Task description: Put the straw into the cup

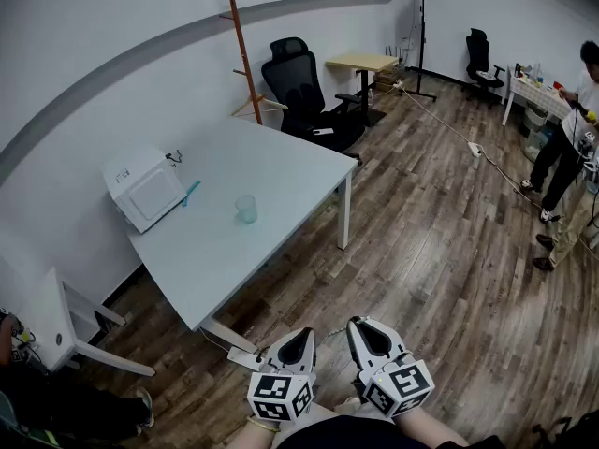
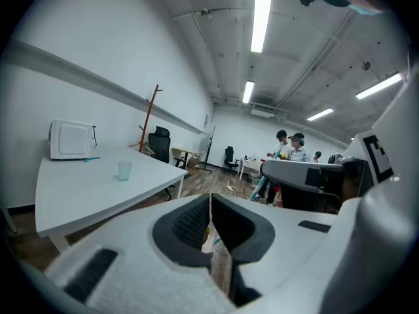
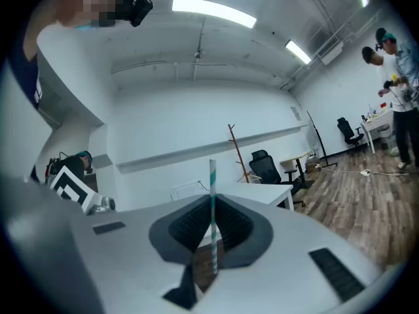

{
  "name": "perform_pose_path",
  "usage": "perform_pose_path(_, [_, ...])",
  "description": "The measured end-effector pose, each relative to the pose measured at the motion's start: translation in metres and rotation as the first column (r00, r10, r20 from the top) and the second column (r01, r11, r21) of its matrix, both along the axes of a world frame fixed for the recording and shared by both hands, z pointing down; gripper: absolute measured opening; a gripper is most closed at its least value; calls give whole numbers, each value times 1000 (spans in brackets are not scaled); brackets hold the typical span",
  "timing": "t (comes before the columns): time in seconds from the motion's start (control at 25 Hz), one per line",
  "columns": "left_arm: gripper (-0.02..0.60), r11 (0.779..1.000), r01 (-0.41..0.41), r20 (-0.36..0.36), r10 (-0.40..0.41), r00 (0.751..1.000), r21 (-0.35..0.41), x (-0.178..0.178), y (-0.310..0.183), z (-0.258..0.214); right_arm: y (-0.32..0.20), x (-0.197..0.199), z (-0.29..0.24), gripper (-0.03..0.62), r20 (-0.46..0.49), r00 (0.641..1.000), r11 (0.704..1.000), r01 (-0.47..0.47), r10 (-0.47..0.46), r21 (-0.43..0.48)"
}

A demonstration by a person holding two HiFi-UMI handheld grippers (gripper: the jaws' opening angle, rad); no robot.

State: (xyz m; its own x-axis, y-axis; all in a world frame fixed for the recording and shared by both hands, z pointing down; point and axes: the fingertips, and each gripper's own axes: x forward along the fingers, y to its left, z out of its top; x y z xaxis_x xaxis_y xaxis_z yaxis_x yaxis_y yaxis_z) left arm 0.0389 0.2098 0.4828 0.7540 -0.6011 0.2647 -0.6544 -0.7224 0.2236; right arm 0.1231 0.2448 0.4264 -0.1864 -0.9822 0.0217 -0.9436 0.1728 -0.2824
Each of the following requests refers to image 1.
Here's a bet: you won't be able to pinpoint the white side table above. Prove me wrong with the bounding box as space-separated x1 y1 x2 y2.
0 265 156 378

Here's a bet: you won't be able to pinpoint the black mesh office chair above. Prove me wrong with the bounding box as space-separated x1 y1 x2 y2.
260 36 366 166

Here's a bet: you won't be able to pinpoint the clear glass cup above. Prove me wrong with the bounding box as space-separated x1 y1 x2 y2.
234 194 258 225

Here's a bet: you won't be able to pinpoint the person's left forearm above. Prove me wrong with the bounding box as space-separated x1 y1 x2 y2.
227 402 294 449

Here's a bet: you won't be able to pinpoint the person's right forearm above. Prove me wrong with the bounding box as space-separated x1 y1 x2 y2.
395 407 470 449

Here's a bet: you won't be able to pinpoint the wooden coat rack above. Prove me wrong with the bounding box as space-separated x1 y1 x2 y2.
219 0 264 125

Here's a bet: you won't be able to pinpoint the cloth covered white table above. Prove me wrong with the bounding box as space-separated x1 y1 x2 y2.
501 63 575 128

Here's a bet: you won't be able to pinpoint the black office chair with headrest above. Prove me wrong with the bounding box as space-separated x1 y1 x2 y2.
460 27 506 109

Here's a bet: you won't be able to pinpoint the small wooden top desk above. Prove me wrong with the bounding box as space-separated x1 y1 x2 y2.
325 52 400 128

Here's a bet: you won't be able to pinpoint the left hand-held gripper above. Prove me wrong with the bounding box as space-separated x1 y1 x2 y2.
246 327 319 423

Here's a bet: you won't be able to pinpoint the white microwave oven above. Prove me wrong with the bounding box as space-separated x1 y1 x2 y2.
101 145 188 235

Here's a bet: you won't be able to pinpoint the beige floor cable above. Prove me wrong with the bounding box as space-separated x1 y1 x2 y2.
395 81 599 256

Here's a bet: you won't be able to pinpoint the grey waste bin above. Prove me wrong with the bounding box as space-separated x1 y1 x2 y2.
521 102 548 138

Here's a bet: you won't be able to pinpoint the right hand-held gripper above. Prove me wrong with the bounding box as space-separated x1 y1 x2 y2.
348 316 436 419

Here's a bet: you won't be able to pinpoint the person's khaki trousers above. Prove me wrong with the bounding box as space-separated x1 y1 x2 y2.
311 396 361 420

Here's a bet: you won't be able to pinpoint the person's black shirt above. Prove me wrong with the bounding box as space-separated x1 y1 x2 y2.
275 413 506 449

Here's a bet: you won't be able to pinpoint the gold bracelet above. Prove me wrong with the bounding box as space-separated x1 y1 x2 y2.
246 414 282 434

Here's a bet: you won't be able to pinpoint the white table leg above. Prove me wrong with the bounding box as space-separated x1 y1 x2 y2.
335 170 353 251
200 316 258 355

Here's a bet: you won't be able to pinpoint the black framed whiteboard stand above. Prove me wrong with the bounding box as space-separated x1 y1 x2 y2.
397 0 469 103

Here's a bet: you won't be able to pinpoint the wooden clothes hanger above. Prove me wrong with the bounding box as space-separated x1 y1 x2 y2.
229 93 289 119

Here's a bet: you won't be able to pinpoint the cardboard boxes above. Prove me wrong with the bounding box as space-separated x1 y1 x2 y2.
373 68 399 94

